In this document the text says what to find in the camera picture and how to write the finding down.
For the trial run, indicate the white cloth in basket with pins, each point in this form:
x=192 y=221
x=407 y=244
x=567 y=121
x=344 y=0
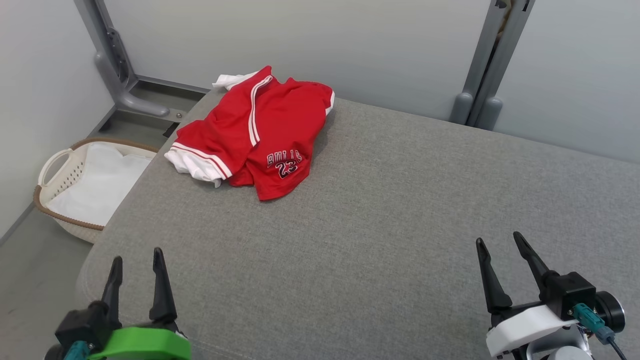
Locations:
x=100 y=185

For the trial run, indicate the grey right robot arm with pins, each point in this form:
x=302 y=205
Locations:
x=560 y=352

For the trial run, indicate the red garment with white band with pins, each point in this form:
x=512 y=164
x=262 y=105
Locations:
x=295 y=125

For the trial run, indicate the grey double frame post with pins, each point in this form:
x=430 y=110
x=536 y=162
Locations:
x=492 y=65

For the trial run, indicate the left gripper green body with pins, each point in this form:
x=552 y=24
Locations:
x=145 y=345

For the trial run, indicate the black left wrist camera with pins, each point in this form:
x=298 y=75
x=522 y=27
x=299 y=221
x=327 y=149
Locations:
x=82 y=322

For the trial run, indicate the grey frame post angled foot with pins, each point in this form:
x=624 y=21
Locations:
x=112 y=65

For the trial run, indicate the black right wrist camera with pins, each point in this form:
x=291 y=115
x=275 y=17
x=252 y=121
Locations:
x=570 y=295

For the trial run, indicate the red Bulls jersey white trim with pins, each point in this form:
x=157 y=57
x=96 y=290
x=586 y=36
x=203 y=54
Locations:
x=220 y=130

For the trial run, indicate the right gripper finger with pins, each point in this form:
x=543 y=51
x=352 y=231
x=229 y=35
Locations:
x=492 y=290
x=532 y=265

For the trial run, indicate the white basket with brown rim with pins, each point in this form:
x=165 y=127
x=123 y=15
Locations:
x=65 y=172

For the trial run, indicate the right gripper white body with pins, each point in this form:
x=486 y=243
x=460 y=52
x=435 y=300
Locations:
x=520 y=327

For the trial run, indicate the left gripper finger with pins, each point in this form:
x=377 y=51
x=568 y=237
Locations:
x=114 y=290
x=162 y=295

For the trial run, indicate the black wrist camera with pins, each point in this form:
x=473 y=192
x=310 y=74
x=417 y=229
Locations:
x=82 y=322
x=570 y=295

